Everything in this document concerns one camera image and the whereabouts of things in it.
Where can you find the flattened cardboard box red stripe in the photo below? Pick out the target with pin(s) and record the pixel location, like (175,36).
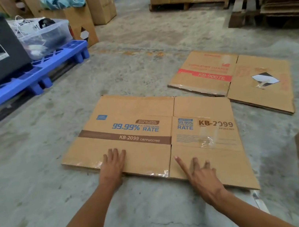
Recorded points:
(216,77)

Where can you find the person's right middle finger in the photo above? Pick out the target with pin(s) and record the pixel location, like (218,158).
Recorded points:
(195,164)

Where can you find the person's left little finger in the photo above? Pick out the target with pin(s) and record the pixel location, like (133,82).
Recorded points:
(105,159)

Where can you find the wooden pallet under cardboard sheets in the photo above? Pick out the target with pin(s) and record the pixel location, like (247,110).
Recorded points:
(244,15)

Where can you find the cardboard box with diamond mark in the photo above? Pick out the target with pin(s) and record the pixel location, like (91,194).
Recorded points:
(81,21)

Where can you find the cardboard box brown stripe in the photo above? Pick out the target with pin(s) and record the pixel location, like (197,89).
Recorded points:
(141,135)

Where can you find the tall plain cardboard box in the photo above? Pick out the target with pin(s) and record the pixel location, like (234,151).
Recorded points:
(100,3)

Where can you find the blue plastic pallet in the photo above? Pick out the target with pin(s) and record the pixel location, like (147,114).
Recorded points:
(22,79)

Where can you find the person's left hand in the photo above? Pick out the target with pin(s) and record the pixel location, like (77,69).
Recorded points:
(112,168)

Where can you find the person's left forearm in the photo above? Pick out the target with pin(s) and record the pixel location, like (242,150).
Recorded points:
(85,226)

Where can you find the clear plastic storage bin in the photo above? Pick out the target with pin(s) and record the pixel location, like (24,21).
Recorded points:
(44,39)

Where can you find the white sheet under cardboard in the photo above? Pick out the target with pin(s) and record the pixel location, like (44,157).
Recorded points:
(259,200)

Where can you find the black object in clear bin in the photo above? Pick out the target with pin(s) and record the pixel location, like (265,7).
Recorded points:
(45,22)

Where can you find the person's right forearm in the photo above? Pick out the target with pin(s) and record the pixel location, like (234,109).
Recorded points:
(250,216)

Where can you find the person's right hand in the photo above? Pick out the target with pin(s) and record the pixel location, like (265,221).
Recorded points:
(205,183)

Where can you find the wooden pallet under boxes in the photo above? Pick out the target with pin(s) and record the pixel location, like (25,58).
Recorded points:
(205,0)

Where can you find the person's left middle finger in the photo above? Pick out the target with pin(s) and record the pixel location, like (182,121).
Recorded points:
(116,156)

